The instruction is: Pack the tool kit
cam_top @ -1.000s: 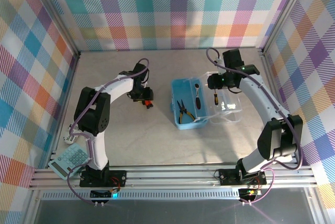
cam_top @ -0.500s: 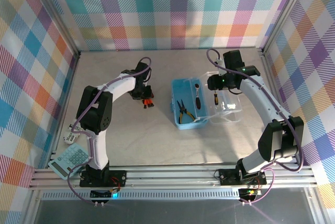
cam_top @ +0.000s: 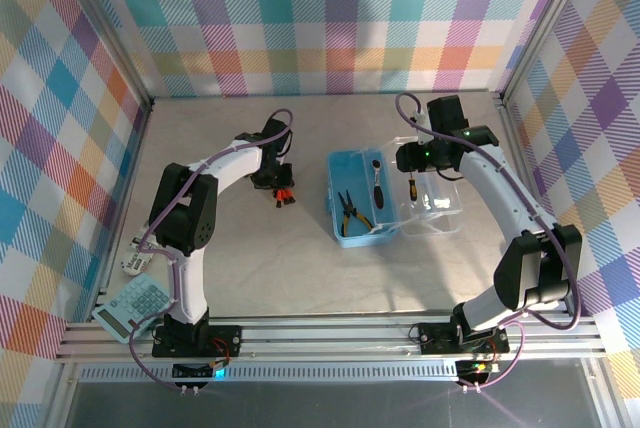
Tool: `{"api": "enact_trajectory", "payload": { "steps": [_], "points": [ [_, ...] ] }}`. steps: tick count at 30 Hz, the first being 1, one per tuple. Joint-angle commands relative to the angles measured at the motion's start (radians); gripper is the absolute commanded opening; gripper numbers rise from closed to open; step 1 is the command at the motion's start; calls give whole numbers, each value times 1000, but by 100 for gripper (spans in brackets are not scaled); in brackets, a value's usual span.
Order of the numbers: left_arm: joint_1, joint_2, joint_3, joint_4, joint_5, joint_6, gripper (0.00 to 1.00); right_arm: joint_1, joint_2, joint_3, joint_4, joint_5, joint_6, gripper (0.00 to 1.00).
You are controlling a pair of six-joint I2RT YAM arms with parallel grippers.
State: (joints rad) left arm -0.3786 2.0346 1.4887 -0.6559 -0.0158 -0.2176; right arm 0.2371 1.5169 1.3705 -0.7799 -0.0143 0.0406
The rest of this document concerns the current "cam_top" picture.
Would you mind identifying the light blue plastic tool box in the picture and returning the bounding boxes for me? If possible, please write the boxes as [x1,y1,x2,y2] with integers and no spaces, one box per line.
[323,135,465,249]

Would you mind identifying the yellow handled pliers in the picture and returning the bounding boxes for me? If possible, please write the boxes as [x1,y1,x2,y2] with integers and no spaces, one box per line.
[337,189,374,238]

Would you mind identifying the small white tag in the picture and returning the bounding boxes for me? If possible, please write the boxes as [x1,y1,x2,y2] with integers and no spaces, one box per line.
[121,232,155,275]

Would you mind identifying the light blue calculator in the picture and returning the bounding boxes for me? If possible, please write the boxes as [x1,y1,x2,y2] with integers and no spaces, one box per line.
[91,275,171,345]

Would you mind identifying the aluminium frame side rail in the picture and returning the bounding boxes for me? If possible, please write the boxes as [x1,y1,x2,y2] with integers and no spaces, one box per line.
[498,97,572,317]
[92,97,156,319]

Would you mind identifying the aluminium frame cross rail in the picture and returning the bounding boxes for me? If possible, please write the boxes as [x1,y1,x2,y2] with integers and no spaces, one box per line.
[53,315,610,365]

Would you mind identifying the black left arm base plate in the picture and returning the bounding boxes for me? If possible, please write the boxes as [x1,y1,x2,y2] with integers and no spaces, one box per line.
[152,325,244,359]

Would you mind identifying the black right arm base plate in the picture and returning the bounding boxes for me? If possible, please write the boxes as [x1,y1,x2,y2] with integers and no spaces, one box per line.
[418,321,510,355]

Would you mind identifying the aluminium frame corner post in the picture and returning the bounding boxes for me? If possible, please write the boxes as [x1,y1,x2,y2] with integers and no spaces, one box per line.
[498,0,600,104]
[52,0,155,109]

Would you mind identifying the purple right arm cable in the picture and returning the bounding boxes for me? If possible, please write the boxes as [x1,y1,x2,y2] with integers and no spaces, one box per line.
[396,92,584,392]

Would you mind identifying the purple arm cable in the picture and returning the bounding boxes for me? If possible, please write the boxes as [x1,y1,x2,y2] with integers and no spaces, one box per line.
[396,92,584,392]
[128,108,294,394]

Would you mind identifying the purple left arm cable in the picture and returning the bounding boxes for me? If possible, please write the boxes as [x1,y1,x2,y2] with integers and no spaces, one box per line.
[128,108,294,394]

